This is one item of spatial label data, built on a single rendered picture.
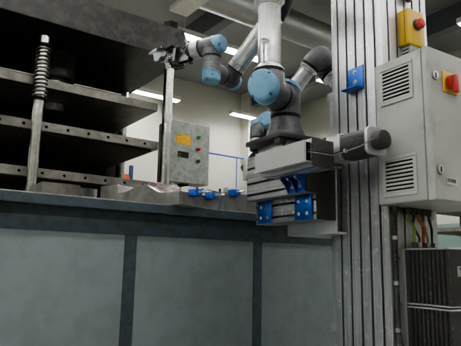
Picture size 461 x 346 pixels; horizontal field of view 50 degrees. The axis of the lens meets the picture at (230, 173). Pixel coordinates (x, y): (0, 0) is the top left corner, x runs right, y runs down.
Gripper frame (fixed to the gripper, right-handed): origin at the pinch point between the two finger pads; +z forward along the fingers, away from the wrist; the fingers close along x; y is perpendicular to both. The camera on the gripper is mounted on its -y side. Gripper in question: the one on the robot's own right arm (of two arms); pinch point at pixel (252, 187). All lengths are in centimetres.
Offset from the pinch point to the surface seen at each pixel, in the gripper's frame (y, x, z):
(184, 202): 17, -48, 20
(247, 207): 6.7, -7.5, 12.9
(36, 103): -66, -93, -39
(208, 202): 12.3, -33.0, 16.1
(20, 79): -72, -102, -52
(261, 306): 5, 4, 57
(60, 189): -6, -91, 18
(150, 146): -71, -24, -34
